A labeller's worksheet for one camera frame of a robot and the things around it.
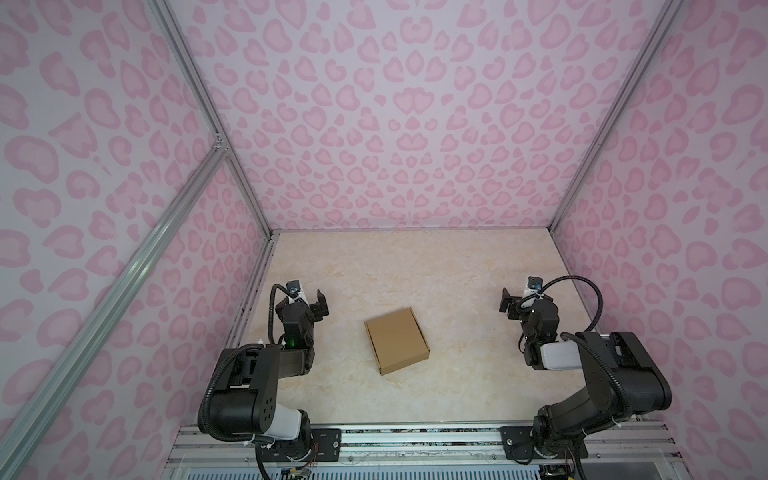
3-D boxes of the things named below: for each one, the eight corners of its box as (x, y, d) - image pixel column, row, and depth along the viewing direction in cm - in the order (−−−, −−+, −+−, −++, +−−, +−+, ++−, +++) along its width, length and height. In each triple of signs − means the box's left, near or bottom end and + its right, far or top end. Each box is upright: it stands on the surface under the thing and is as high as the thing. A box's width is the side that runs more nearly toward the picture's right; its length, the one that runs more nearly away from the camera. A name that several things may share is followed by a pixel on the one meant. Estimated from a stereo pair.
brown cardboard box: (381, 376, 86) (380, 369, 82) (366, 329, 96) (365, 321, 91) (430, 358, 90) (432, 350, 85) (411, 314, 99) (412, 306, 95)
